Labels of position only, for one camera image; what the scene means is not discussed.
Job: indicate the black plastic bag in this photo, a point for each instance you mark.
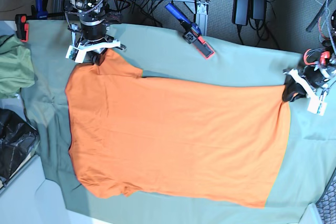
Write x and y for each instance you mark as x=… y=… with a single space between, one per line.
x=17 y=140

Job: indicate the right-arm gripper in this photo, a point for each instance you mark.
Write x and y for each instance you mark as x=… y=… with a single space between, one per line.
x=94 y=40

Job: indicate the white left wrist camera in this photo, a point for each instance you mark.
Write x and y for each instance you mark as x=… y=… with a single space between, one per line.
x=317 y=105

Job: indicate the orange T-shirt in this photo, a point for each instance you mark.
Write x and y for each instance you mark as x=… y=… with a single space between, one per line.
x=175 y=137

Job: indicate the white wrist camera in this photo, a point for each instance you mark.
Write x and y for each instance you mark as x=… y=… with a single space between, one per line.
x=317 y=105
x=75 y=54

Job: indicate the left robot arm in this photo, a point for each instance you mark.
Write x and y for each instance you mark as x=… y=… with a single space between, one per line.
x=324 y=56

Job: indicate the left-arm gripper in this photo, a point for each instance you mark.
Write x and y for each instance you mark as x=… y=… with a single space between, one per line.
x=302 y=83

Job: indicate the green table cloth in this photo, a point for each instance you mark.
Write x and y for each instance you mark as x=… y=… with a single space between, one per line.
x=308 y=164

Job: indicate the blue red bar clamp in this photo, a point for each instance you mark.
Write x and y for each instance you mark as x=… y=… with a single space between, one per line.
x=192 y=33

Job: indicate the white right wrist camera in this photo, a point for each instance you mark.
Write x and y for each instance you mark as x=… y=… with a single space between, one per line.
x=75 y=54

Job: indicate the black power adapter brick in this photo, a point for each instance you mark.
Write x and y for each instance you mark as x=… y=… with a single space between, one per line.
x=240 y=12

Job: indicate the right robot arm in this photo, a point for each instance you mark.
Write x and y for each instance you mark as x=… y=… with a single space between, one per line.
x=93 y=12

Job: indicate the olive green garment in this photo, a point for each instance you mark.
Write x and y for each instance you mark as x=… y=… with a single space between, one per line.
x=16 y=66

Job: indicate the red black corner clamp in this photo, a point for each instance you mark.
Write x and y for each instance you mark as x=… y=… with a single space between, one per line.
x=22 y=27

